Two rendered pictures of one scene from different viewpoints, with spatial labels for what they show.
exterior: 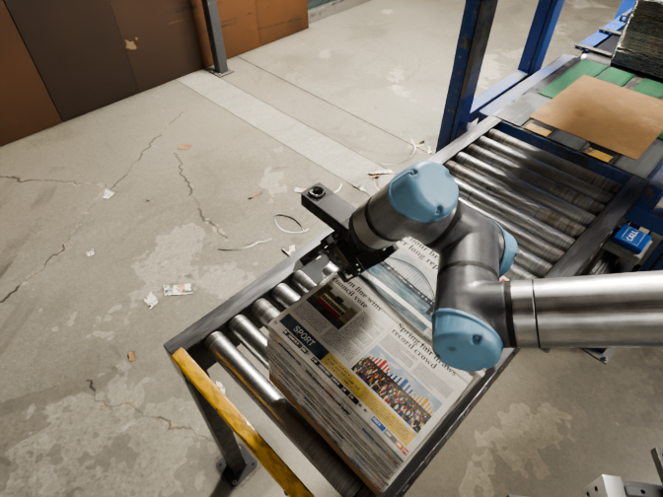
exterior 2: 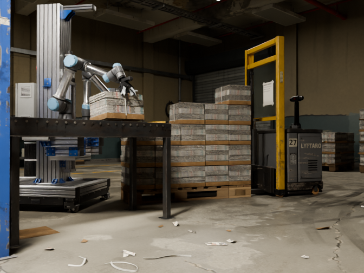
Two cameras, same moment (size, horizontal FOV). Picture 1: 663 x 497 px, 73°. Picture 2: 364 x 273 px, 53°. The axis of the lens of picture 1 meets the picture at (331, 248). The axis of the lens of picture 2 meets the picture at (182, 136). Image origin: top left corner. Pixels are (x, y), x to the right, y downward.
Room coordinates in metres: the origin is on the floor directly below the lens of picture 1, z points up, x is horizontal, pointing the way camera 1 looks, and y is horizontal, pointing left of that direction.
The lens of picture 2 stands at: (3.62, 0.64, 0.65)
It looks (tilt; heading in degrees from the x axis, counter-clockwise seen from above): 1 degrees up; 183
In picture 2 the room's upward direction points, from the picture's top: straight up
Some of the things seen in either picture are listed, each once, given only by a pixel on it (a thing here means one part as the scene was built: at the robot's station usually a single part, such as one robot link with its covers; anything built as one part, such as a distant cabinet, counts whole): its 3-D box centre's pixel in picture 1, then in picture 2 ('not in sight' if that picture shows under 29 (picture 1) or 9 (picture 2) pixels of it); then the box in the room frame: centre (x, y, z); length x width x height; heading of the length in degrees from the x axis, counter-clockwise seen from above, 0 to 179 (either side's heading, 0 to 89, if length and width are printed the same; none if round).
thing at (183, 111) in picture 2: not in sight; (186, 115); (-0.57, 0.45, 0.95); 0.38 x 0.29 x 0.23; 24
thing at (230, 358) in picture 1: (277, 407); not in sight; (0.39, 0.11, 0.77); 0.47 x 0.05 x 0.05; 45
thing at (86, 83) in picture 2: not in sight; (86, 92); (-0.45, -0.67, 1.19); 0.15 x 0.12 x 0.55; 19
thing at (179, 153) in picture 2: not in sight; (175, 161); (-0.51, 0.32, 0.42); 1.17 x 0.39 x 0.83; 114
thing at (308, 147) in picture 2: not in sight; (288, 160); (-1.14, 1.72, 0.40); 0.69 x 0.55 x 0.80; 24
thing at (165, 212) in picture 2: (219, 426); (166, 177); (0.52, 0.33, 0.34); 0.06 x 0.06 x 0.68; 45
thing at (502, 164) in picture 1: (529, 178); not in sight; (1.12, -0.62, 0.77); 0.47 x 0.05 x 0.05; 45
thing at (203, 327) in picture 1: (371, 220); (99, 128); (0.98, -0.12, 0.74); 1.34 x 0.05 x 0.12; 135
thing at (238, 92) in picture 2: not in sight; (232, 141); (-0.81, 0.99, 0.65); 0.39 x 0.30 x 1.29; 24
